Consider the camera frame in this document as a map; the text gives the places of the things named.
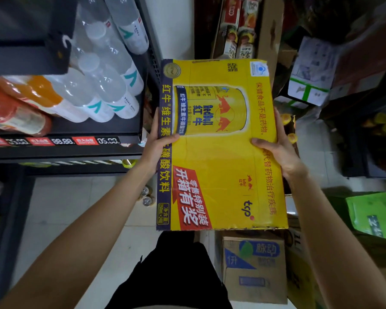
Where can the white box with green tape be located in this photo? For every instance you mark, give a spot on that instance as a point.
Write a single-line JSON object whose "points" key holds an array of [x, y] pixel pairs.
{"points": [[312, 70]]}

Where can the person's left thumb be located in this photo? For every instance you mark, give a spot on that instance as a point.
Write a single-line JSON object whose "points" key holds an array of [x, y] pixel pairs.
{"points": [[170, 139]]}

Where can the yellow cardboard drink box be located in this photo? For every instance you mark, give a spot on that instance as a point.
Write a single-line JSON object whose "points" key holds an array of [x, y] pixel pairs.
{"points": [[218, 164]]}

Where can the group of yellow-capped bottles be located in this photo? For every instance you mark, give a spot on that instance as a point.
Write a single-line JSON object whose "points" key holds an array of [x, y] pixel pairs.
{"points": [[381, 123]]}

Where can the person's right hand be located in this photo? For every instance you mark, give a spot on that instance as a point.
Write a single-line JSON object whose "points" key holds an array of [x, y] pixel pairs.
{"points": [[284, 154]]}

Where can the orange juice bottle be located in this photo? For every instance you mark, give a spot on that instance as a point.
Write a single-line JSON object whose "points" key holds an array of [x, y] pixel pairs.
{"points": [[41, 90]]}

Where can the price tag strip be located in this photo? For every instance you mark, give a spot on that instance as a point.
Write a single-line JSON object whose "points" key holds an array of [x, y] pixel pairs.
{"points": [[51, 141]]}

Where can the row of clear water bottles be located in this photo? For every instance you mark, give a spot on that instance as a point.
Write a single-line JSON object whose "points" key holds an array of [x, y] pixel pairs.
{"points": [[109, 80]]}

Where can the brown box with blue print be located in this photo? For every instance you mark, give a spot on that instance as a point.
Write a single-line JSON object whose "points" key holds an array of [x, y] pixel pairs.
{"points": [[254, 270]]}

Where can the green packet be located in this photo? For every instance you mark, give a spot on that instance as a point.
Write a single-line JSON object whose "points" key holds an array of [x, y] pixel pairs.
{"points": [[373, 215]]}

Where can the person's black shorts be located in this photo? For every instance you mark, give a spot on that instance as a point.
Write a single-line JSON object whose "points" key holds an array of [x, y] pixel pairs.
{"points": [[170, 276]]}

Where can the plain brown cardboard box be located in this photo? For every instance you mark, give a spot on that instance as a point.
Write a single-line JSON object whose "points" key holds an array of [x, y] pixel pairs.
{"points": [[300, 273]]}

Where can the person's left hand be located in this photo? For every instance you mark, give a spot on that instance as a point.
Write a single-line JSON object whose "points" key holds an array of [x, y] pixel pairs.
{"points": [[154, 151]]}

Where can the silver drink can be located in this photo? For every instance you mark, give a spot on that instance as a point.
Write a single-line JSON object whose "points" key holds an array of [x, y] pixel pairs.
{"points": [[145, 191], [147, 201]]}

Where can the red juice bottle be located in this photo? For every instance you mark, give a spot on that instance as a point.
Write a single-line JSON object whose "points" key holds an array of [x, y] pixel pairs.
{"points": [[13, 115]]}

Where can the white drink carton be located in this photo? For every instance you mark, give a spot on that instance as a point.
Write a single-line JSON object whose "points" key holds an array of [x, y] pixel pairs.
{"points": [[230, 43], [246, 44]]}

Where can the open brown cardboard box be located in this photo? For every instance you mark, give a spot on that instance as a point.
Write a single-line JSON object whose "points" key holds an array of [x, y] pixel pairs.
{"points": [[270, 28]]}

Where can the person's left forearm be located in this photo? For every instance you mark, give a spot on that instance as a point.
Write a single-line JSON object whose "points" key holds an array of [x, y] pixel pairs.
{"points": [[83, 241]]}

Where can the person's right thumb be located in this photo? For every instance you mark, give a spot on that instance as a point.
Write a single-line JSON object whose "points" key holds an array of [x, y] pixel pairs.
{"points": [[263, 143]]}

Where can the person's right forearm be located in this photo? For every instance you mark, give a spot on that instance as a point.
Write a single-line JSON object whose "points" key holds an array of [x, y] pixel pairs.
{"points": [[334, 247]]}

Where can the black metal shelf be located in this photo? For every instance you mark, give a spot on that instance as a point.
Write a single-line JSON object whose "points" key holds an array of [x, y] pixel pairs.
{"points": [[83, 151]]}

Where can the large brown cardboard box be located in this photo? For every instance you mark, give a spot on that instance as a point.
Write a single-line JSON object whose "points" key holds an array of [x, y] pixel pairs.
{"points": [[366, 57]]}

